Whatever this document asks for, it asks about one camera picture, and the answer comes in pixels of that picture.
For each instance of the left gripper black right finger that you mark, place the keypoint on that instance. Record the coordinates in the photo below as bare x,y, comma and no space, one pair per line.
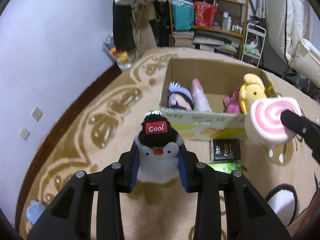
248,215

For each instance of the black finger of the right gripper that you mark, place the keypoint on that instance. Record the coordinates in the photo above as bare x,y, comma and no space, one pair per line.
305,128

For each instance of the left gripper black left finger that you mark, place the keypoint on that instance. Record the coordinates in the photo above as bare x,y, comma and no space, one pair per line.
69,214

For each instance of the pink swirl roll pillow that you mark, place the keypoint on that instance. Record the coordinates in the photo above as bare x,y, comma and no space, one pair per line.
263,125

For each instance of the green tissue pack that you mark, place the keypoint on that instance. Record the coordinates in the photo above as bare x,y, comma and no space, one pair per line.
226,167

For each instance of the yellow dog plush toy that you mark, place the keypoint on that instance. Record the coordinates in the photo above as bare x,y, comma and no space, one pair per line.
252,89

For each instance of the pink tissue pack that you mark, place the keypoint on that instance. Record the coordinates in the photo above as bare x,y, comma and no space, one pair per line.
201,103

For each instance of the white penguin plush black hat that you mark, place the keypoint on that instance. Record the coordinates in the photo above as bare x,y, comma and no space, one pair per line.
158,147

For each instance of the pink fluffy plush toy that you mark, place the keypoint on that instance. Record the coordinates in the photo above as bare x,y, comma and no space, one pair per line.
232,104

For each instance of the open cardboard box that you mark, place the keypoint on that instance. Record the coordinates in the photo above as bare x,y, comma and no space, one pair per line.
219,79

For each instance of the white metal trolley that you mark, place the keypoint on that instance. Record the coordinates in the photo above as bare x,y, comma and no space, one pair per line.
254,42

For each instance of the white reclining chair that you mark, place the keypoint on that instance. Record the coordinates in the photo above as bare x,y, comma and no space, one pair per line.
289,29

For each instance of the purple haired plush doll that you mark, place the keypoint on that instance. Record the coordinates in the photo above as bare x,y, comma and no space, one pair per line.
179,97

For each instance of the wooden shelf unit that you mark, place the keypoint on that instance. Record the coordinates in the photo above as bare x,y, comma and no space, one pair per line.
213,25

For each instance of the stack of books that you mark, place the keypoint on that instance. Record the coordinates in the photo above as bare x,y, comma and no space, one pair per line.
183,39

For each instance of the red patterned bag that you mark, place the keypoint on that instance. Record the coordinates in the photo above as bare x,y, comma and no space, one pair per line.
205,14

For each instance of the teal bag on shelf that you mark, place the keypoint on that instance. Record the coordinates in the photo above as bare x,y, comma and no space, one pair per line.
183,14

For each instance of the plastic bag of toys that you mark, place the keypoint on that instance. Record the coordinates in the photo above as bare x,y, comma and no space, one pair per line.
121,58

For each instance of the black hanging garment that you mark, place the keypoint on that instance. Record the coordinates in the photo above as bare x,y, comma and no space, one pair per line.
122,28

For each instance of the beige hanging coat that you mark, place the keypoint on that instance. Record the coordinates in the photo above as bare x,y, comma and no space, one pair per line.
143,35

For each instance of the lower white wall socket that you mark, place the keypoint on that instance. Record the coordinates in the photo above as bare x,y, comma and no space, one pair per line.
24,133

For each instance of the white wall socket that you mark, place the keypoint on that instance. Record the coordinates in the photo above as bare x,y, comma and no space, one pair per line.
36,114
24,133

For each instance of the upper white wall socket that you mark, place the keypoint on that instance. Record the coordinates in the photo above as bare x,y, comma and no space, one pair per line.
36,114

